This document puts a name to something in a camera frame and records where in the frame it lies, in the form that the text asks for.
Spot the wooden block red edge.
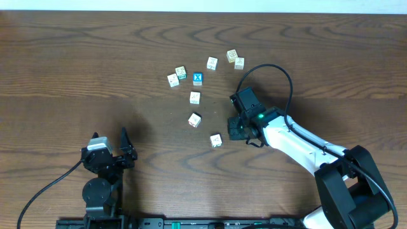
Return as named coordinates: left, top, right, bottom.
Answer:
left=234, top=57, right=245, bottom=70

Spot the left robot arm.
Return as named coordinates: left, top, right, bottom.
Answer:
left=81, top=128, right=137, bottom=229

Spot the tan wooden block far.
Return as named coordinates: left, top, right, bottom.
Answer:
left=226, top=50, right=238, bottom=63

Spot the wooden block letter J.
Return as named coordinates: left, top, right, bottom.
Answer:
left=210, top=134, right=223, bottom=148

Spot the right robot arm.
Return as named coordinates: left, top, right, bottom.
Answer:
left=228, top=107, right=398, bottom=229

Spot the wooden block left of group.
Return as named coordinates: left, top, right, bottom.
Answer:
left=167, top=73, right=179, bottom=87

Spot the wooden block W centre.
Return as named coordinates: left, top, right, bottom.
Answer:
left=190, top=92, right=201, bottom=104

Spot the green edged wooden block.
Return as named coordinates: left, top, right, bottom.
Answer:
left=175, top=66, right=187, bottom=80

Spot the wooden block with umbrella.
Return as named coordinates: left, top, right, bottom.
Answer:
left=207, top=57, right=218, bottom=71

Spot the blue X wooden block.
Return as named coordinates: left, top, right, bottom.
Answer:
left=193, top=73, right=203, bottom=86

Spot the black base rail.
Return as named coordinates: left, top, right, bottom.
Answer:
left=55, top=218, right=318, bottom=229

